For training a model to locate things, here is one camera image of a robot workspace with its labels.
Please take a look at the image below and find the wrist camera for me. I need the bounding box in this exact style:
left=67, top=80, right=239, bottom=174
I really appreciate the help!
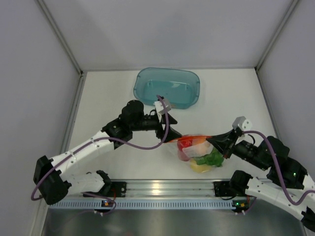
left=154, top=98, right=171, bottom=115
left=232, top=116, right=252, bottom=131

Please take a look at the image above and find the slotted cable duct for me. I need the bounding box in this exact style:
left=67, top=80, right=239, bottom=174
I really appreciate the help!
left=50, top=199, right=246, bottom=210

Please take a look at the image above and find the teal plastic bin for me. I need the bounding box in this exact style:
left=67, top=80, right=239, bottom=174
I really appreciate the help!
left=133, top=67, right=200, bottom=109

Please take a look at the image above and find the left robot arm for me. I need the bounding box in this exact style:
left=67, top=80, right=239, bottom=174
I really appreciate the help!
left=31, top=96, right=182, bottom=205

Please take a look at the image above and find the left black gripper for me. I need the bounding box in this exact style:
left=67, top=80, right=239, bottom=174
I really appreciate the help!
left=130, top=112, right=182, bottom=143

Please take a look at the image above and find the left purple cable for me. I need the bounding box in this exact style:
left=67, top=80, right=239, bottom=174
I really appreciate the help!
left=31, top=95, right=170, bottom=201

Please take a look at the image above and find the clear zip top bag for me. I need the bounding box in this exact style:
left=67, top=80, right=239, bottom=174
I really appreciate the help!
left=164, top=134, right=224, bottom=174

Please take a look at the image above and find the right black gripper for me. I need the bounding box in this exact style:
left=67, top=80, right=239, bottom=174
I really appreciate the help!
left=206, top=128, right=269, bottom=171

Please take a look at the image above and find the aluminium mounting rail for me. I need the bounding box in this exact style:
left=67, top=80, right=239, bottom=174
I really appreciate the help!
left=112, top=179, right=229, bottom=199

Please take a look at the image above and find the green fake vegetable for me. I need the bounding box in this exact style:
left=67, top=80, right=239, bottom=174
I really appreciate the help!
left=193, top=149, right=224, bottom=167

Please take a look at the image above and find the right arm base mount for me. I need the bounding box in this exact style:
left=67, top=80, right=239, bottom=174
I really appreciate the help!
left=213, top=181, right=236, bottom=201

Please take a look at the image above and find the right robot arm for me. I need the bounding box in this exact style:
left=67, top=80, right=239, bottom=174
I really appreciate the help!
left=206, top=128, right=315, bottom=231

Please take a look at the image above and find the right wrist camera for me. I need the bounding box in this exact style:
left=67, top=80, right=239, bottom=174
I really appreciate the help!
left=232, top=116, right=252, bottom=131

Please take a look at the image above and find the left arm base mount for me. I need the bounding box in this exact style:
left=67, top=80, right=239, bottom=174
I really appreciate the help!
left=107, top=181, right=127, bottom=198

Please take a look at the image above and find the red fake pepper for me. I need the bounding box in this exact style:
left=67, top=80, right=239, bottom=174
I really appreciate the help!
left=177, top=136, right=206, bottom=162

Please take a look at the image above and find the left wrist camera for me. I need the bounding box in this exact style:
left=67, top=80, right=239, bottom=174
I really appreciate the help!
left=154, top=98, right=171, bottom=115

